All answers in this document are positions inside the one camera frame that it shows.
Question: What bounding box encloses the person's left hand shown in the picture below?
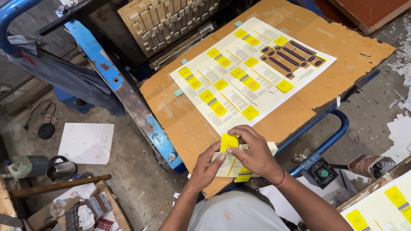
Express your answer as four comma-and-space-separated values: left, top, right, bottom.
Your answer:
187, 141, 227, 194

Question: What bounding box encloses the person's right hand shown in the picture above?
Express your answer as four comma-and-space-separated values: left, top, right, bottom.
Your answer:
227, 125, 285, 185

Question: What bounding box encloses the yellow die-cut carton blank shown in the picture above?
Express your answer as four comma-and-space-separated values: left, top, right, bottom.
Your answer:
211, 133, 278, 183

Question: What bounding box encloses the person's grey shirt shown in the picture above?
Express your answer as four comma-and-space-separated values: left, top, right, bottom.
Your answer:
187, 187, 291, 231

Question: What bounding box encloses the brown cardboard press platen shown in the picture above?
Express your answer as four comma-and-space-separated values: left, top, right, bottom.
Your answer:
139, 0, 397, 200

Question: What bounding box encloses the printed yellow carton sheet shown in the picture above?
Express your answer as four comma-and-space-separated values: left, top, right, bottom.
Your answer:
169, 17, 337, 136

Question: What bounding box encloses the white paper sheet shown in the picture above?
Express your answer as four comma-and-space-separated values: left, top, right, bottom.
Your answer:
58, 123, 115, 165

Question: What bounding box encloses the cardboard box of clutter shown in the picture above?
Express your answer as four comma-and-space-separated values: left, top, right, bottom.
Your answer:
26, 180, 132, 231

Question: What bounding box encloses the stack of printed carton sheets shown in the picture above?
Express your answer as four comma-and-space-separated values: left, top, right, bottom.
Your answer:
340, 169, 411, 231

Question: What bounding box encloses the wooden cutting die board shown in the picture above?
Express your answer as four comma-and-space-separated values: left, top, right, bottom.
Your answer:
117, 0, 221, 59

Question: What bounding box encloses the wooden stick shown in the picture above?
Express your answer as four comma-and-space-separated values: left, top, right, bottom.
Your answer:
10, 174, 112, 199

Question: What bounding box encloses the blue plastic stool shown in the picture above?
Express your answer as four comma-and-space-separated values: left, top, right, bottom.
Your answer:
53, 85, 94, 114

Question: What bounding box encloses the grey cloth rag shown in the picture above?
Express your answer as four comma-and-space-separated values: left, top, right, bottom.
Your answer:
0, 35, 127, 117

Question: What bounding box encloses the heap of white paper scraps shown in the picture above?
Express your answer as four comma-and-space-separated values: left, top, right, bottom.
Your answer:
384, 19, 411, 116

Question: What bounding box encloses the translucent plastic jerrycan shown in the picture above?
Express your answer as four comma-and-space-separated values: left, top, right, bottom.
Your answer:
7, 155, 50, 179

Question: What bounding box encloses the brown wooden board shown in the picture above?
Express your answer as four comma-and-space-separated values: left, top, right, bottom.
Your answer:
313, 0, 411, 35

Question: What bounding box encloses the red wrist bracelet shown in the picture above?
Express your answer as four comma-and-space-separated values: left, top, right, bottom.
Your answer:
274, 167, 287, 188

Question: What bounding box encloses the black switch box green button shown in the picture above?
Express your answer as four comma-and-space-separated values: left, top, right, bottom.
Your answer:
301, 157, 338, 190

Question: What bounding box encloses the blue die-cutting press frame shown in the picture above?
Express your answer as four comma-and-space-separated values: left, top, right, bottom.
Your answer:
0, 0, 381, 180

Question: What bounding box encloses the steel kettle black handle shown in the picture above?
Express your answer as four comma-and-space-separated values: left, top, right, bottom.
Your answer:
46, 155, 78, 182

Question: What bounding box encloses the black cable with round disc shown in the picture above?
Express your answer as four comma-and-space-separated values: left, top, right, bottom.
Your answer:
23, 99, 57, 140

